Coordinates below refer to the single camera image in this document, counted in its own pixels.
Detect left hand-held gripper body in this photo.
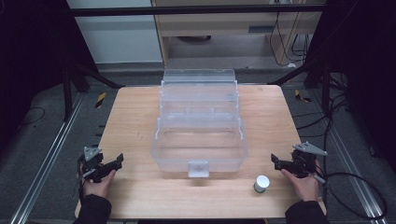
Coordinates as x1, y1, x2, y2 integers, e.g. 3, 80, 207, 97
78, 146, 109, 184

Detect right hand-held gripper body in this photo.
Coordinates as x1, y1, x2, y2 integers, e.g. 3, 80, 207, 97
290, 141, 329, 179

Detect small white-capped bottle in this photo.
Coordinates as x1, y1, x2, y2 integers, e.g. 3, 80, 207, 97
253, 175, 271, 194

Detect clear plastic storage box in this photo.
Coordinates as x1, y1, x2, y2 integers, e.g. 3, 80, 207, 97
149, 68, 249, 179

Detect person's right hand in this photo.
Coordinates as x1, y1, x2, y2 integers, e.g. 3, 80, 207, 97
280, 160, 321, 203

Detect person's left hand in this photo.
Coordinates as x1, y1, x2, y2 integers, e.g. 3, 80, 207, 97
81, 169, 117, 199

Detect black and yellow floor tape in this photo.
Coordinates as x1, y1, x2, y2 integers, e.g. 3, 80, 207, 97
94, 91, 107, 109
293, 89, 313, 104

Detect black metal stand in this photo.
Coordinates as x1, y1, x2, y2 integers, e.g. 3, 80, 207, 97
60, 59, 126, 123
266, 57, 332, 119

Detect black curtain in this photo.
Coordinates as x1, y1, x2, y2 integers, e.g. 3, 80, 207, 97
0, 0, 98, 153
305, 0, 396, 174

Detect white cabinet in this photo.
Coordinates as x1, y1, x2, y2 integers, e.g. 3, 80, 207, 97
66, 0, 164, 65

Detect light wooden desk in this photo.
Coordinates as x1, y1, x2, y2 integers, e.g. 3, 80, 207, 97
150, 0, 327, 67

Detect black horizontal bar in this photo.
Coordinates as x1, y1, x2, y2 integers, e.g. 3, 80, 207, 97
66, 3, 329, 18

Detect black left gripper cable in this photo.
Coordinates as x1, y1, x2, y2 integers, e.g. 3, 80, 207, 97
76, 154, 87, 201

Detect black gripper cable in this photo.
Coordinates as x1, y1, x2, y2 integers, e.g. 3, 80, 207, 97
76, 154, 87, 201
313, 172, 389, 220

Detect metal floor rail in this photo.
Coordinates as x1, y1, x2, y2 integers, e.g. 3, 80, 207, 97
310, 90, 388, 224
10, 92, 86, 224

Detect black floor cables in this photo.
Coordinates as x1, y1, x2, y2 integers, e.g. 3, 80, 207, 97
291, 73, 354, 140

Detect thin black floor cable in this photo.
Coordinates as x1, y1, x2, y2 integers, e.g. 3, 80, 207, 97
18, 106, 47, 128

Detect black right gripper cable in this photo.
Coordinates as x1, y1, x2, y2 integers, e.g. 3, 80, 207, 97
313, 172, 389, 220

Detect hanging black cables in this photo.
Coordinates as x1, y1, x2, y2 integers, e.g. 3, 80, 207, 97
268, 11, 313, 67

